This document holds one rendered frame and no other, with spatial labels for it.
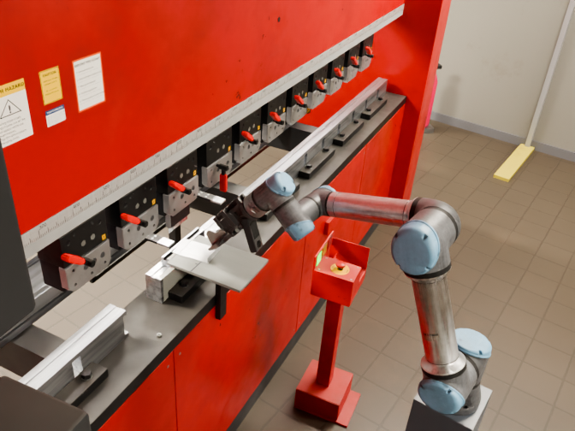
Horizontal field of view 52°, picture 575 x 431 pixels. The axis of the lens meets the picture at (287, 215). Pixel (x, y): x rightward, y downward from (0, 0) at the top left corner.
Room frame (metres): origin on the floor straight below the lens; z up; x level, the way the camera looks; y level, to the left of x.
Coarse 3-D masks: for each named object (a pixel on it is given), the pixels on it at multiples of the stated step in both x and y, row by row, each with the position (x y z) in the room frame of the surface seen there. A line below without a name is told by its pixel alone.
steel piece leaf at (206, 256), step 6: (192, 240) 1.57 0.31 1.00; (186, 246) 1.53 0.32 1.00; (192, 246) 1.54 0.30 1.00; (198, 246) 1.54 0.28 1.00; (204, 246) 1.54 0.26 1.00; (180, 252) 1.50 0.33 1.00; (186, 252) 1.50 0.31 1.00; (192, 252) 1.50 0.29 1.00; (198, 252) 1.51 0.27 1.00; (204, 252) 1.51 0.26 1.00; (210, 252) 1.51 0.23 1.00; (216, 252) 1.51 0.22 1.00; (192, 258) 1.47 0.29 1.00; (198, 258) 1.47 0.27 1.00; (204, 258) 1.48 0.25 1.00; (210, 258) 1.47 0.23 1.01
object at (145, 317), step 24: (384, 96) 3.41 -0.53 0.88; (360, 120) 3.01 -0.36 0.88; (384, 120) 3.05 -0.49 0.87; (360, 144) 2.70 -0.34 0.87; (336, 168) 2.41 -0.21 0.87; (240, 240) 1.77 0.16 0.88; (264, 240) 1.78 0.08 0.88; (144, 312) 1.35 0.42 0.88; (168, 312) 1.36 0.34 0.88; (192, 312) 1.37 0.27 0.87; (144, 336) 1.25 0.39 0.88; (168, 336) 1.25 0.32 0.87; (120, 360) 1.15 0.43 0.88; (144, 360) 1.15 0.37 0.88; (120, 384) 1.06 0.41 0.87; (96, 408) 0.98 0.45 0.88
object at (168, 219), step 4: (188, 204) 1.57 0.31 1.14; (184, 208) 1.55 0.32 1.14; (188, 208) 1.57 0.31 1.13; (180, 212) 1.53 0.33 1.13; (184, 212) 1.55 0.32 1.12; (188, 212) 1.57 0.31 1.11; (168, 216) 1.49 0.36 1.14; (172, 216) 1.49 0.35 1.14; (176, 216) 1.51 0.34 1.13; (180, 216) 1.53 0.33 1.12; (184, 216) 1.55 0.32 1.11; (168, 220) 1.49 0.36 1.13; (172, 220) 1.49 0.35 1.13; (176, 220) 1.51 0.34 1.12; (180, 220) 1.53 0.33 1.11; (184, 220) 1.56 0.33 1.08; (168, 224) 1.49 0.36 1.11; (172, 224) 1.49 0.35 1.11; (176, 224) 1.53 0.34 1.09; (180, 224) 1.54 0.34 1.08; (172, 228) 1.50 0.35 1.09
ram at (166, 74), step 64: (0, 0) 1.03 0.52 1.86; (64, 0) 1.16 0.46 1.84; (128, 0) 1.33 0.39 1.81; (192, 0) 1.56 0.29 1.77; (256, 0) 1.87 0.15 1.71; (320, 0) 2.34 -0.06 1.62; (384, 0) 3.12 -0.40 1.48; (0, 64) 1.01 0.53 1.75; (64, 64) 1.14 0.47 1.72; (128, 64) 1.32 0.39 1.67; (192, 64) 1.55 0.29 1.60; (256, 64) 1.89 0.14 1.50; (320, 64) 2.40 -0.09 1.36; (64, 128) 1.12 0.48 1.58; (128, 128) 1.30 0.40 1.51; (192, 128) 1.54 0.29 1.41; (64, 192) 1.09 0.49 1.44
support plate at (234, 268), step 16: (208, 240) 1.58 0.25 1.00; (176, 256) 1.48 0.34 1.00; (224, 256) 1.50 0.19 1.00; (240, 256) 1.51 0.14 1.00; (256, 256) 1.52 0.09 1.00; (192, 272) 1.41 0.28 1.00; (208, 272) 1.41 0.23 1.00; (224, 272) 1.42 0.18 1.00; (240, 272) 1.43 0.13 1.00; (256, 272) 1.43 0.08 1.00; (240, 288) 1.35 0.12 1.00
